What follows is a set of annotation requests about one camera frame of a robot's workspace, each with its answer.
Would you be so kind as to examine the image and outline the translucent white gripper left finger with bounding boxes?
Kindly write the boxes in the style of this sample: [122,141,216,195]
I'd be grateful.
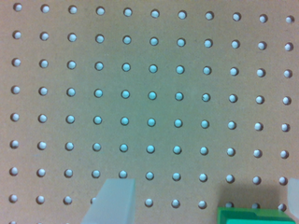
[80,178,135,224]

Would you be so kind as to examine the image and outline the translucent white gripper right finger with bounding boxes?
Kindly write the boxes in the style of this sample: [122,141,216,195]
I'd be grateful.
[287,178,299,219]

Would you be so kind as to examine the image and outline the green block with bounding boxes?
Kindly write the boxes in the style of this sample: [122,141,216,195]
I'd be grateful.
[217,207,296,224]

